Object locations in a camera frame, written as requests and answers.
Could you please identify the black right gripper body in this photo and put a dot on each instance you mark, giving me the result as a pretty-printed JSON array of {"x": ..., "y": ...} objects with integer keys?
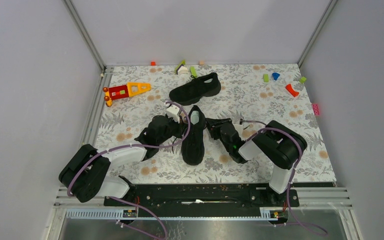
[{"x": 229, "y": 148}]

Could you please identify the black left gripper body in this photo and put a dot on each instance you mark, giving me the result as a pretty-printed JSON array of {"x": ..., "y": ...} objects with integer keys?
[{"x": 173, "y": 128}]

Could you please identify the black sneaker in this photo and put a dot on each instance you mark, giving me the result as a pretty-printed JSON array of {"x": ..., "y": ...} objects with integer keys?
[
  {"x": 192, "y": 148},
  {"x": 191, "y": 92}
]

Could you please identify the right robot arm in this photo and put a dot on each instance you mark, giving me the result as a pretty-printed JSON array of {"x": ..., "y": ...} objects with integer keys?
[{"x": 281, "y": 145}]

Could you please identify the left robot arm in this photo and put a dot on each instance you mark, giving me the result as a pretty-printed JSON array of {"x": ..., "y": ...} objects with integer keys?
[{"x": 86, "y": 174}]

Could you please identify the floral patterned mat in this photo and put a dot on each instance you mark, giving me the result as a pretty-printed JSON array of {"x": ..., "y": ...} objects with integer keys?
[{"x": 243, "y": 95}]

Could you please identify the red yellow toy rocket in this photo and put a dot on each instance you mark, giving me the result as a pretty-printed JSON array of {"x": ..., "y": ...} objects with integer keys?
[{"x": 128, "y": 90}]

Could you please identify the lime green long brick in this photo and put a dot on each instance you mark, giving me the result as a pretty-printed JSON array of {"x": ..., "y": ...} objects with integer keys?
[{"x": 193, "y": 72}]

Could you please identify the green purple white block stack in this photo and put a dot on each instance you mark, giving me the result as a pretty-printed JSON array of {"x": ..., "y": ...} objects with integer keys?
[{"x": 181, "y": 68}]

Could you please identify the green small block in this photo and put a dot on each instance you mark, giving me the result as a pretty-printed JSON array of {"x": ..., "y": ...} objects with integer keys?
[{"x": 266, "y": 78}]

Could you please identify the blue toy piece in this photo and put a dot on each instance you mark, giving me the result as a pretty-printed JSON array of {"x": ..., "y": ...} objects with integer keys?
[{"x": 275, "y": 76}]

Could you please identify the red arch block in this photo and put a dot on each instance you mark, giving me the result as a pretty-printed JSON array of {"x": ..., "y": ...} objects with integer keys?
[{"x": 291, "y": 90}]

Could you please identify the pink brick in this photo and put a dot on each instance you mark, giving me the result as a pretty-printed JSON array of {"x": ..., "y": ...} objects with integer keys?
[{"x": 316, "y": 109}]

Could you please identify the lime green corner block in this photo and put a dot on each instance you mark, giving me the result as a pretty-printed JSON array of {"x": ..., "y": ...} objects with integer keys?
[{"x": 303, "y": 80}]

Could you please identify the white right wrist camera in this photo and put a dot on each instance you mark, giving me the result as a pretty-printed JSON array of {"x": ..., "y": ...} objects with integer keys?
[{"x": 239, "y": 128}]

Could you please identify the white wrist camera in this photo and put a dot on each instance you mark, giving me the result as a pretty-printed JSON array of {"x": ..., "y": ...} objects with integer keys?
[
  {"x": 239, "y": 128},
  {"x": 174, "y": 111}
]

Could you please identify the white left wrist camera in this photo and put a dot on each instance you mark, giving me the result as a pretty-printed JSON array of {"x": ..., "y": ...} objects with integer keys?
[{"x": 174, "y": 111}]

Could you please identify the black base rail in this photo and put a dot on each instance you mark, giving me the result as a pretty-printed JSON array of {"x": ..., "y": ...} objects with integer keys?
[{"x": 209, "y": 200}]

